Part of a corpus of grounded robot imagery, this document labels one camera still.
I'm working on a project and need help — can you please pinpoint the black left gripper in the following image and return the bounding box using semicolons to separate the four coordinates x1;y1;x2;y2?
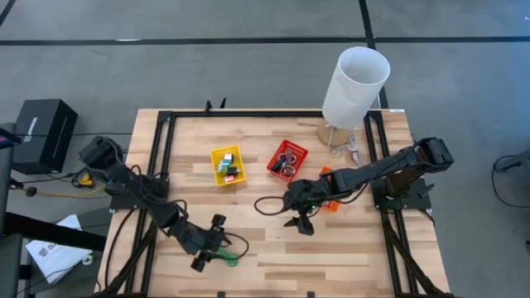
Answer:
181;214;233;273

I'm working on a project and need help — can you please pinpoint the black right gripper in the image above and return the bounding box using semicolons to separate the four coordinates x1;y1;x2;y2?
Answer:
283;180;328;237

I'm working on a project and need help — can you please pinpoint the orange plastic basket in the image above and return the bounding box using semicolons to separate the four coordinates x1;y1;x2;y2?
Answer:
319;165;341;213

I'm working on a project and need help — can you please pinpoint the red plastic basket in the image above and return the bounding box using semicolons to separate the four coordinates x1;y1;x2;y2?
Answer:
266;139;310;183

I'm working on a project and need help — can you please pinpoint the yellow plastic basket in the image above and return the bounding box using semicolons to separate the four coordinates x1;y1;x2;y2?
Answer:
210;145;248;186

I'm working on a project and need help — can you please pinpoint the white shade wooden base lamp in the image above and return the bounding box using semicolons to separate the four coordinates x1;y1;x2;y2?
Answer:
316;46;392;148

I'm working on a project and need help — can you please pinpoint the white paper sheet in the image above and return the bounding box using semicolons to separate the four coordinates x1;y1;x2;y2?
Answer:
25;214;93;285

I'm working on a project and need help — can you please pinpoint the black cardboard box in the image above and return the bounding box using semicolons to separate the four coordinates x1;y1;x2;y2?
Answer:
12;98;79;175

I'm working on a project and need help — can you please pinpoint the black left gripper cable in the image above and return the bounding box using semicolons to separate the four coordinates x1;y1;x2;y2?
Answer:
223;232;250;260

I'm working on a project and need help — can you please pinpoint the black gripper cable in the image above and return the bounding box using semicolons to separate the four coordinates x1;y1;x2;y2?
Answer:
223;232;250;260
253;195;291;217

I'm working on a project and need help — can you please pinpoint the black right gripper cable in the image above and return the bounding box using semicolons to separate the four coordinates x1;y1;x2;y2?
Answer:
253;195;291;217

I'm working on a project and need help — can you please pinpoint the clear lamp power cable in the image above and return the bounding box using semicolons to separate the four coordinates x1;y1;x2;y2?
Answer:
329;132;365;166

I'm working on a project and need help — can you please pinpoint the black metal table frame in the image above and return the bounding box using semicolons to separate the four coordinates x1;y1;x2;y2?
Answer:
97;108;452;298

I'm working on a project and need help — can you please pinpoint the yellow floor cable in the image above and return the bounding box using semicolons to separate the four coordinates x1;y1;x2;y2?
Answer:
23;172;108;199

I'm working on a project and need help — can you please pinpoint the black floor cable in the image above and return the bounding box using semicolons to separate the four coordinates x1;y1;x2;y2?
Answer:
491;148;530;209

